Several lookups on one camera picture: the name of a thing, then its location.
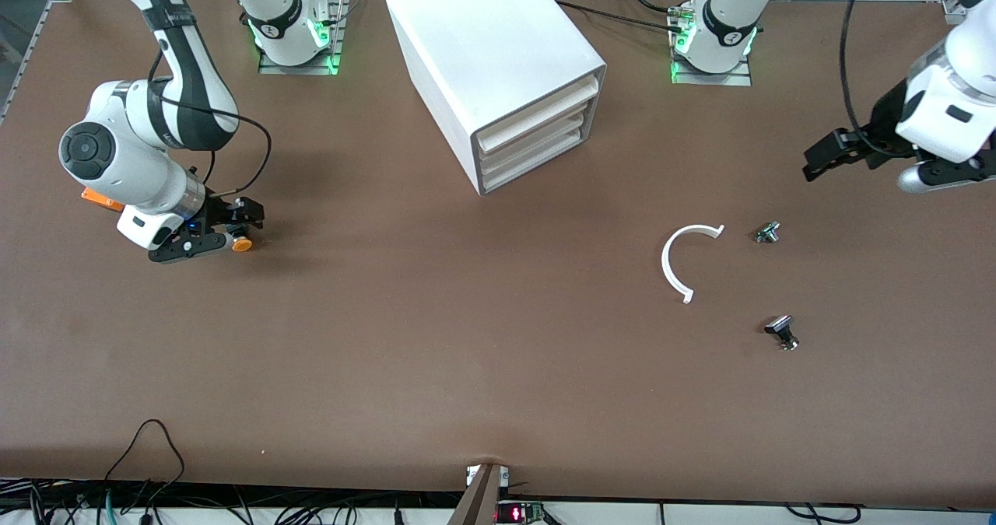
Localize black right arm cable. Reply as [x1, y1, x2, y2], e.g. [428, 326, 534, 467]
[146, 47, 273, 196]

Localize white post clamp bracket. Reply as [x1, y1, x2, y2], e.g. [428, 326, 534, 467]
[465, 465, 511, 488]

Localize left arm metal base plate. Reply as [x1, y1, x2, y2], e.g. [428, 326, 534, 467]
[671, 60, 753, 87]

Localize circuit board with red display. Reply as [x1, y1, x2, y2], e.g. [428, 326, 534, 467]
[496, 500, 545, 525]

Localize black floor cable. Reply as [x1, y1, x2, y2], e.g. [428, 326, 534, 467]
[786, 503, 863, 523]

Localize short aluminium table rail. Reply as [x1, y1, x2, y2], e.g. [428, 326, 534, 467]
[0, 0, 77, 125]

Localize white semicircular bracket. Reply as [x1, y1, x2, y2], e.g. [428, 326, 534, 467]
[661, 224, 726, 305]

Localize long black base cable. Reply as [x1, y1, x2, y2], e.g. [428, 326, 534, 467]
[554, 0, 686, 34]

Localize orange box with black base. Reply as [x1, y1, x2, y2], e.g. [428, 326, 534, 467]
[81, 187, 127, 214]

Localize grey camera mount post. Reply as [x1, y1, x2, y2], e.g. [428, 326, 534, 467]
[447, 463, 505, 525]

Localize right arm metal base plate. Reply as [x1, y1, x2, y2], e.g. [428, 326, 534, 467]
[258, 0, 349, 75]

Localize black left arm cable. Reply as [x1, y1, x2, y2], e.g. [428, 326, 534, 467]
[839, 0, 874, 158]

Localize white drawer cabinet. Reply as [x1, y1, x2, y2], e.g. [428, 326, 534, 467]
[386, 0, 608, 197]

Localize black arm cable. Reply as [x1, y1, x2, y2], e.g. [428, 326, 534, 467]
[146, 47, 273, 196]
[839, 0, 874, 158]

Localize looped black cable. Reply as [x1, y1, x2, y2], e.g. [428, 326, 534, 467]
[103, 419, 187, 506]

